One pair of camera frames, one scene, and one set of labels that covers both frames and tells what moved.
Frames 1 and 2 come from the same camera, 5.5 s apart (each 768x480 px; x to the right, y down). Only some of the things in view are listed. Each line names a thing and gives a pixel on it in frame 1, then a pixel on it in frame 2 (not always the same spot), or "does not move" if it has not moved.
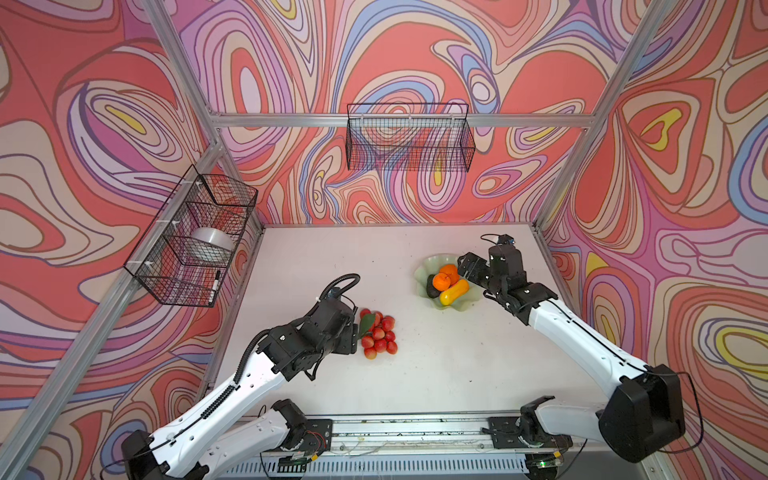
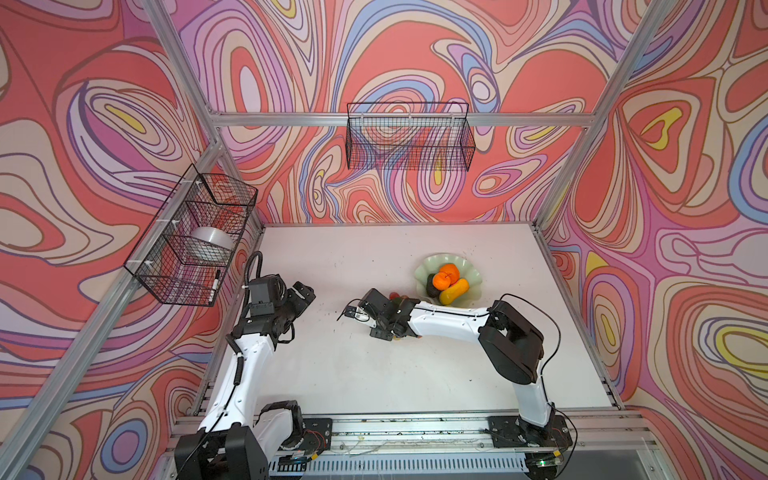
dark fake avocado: [431, 290] does not move
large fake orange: [451, 271] does not move
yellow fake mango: [448, 296] does not move
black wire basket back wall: [410, 137] does not move
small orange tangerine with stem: [441, 281] does not move
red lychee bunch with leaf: [376, 333] -> [395, 296]
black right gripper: [478, 264] -> [375, 333]
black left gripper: [349, 338] -> [297, 303]
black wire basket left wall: [184, 255] does not move
